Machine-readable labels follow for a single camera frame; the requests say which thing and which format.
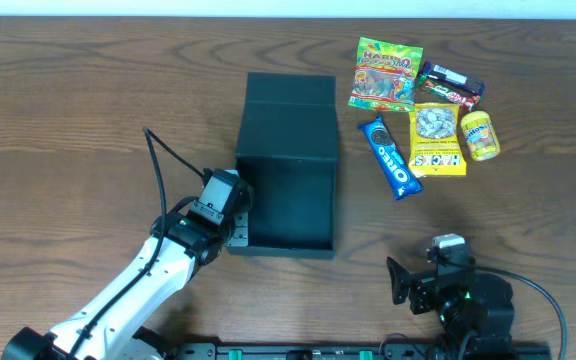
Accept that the black gift box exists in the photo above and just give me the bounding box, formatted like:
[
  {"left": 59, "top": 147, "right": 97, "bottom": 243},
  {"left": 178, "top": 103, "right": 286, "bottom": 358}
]
[{"left": 227, "top": 72, "right": 340, "bottom": 259}]

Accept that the blue Oreo cookie pack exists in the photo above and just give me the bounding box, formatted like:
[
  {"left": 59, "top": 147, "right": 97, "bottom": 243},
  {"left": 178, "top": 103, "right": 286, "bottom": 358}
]
[{"left": 358, "top": 114, "right": 423, "bottom": 200}]

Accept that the yellow Hacks candy bag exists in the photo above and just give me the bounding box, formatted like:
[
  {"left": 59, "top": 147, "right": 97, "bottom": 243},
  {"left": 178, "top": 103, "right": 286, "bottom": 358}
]
[{"left": 408, "top": 103, "right": 467, "bottom": 178}]

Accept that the yellow candy jar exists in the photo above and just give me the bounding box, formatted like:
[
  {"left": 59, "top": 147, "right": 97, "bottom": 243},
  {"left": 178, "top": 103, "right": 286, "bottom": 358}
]
[{"left": 460, "top": 111, "right": 501, "bottom": 161}]

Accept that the green Haribo gummy bag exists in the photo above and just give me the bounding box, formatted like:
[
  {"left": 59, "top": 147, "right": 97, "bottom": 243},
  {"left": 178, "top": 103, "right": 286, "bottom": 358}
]
[{"left": 348, "top": 37, "right": 423, "bottom": 112}]

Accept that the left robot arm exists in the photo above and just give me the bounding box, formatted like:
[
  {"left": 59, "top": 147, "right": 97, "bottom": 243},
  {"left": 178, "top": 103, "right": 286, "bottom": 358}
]
[{"left": 1, "top": 169, "right": 254, "bottom": 359}]

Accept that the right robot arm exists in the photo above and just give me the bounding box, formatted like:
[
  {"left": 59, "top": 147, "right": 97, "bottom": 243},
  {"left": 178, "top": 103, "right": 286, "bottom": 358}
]
[{"left": 386, "top": 244, "right": 519, "bottom": 360}]

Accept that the green red candy bar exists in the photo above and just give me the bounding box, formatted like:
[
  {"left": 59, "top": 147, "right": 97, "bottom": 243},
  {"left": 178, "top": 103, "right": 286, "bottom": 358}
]
[{"left": 416, "top": 76, "right": 481, "bottom": 111}]

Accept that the dark blue chocolate bar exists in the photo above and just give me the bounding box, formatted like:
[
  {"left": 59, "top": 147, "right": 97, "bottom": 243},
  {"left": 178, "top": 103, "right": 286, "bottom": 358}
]
[{"left": 419, "top": 61, "right": 486, "bottom": 95}]

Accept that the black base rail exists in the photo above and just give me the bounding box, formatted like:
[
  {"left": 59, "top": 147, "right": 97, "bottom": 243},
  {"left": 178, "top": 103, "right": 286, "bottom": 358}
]
[{"left": 173, "top": 341, "right": 552, "bottom": 360}]

